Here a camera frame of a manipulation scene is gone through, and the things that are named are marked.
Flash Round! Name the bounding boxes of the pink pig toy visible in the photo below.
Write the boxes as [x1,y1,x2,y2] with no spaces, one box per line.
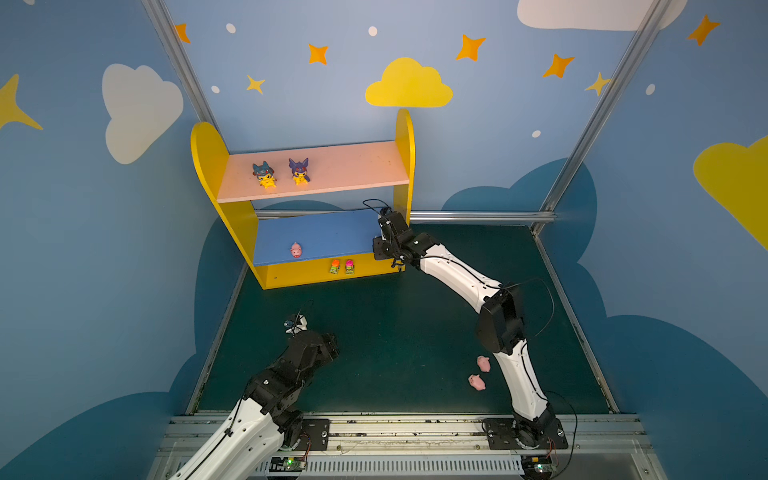
[468,374,486,391]
[476,356,491,373]
[290,242,303,259]

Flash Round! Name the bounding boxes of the purple creature toy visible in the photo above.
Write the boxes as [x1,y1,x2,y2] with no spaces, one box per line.
[288,158,311,185]

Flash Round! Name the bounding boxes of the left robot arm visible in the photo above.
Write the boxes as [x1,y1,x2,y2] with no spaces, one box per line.
[171,330,338,479]

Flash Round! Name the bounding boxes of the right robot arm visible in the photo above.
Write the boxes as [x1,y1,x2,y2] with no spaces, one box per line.
[373,207,568,449]

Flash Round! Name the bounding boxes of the yellow toy shelf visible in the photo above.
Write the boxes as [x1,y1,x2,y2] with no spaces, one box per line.
[190,109,416,290]

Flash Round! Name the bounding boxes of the left controller board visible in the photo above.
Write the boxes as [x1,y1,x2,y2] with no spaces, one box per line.
[267,457,307,475]

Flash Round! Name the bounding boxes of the controller board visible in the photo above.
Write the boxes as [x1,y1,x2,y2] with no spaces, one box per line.
[520,456,557,480]
[267,457,307,475]

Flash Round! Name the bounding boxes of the right controller board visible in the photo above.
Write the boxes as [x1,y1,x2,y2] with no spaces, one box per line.
[520,456,557,480]

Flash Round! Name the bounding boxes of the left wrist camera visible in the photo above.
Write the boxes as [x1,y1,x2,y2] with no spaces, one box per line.
[283,313,308,336]

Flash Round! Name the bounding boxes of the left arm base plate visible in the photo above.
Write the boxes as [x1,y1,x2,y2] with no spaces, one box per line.
[284,418,330,452]

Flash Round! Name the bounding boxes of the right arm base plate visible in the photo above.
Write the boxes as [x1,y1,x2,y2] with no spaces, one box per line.
[481,417,569,450]

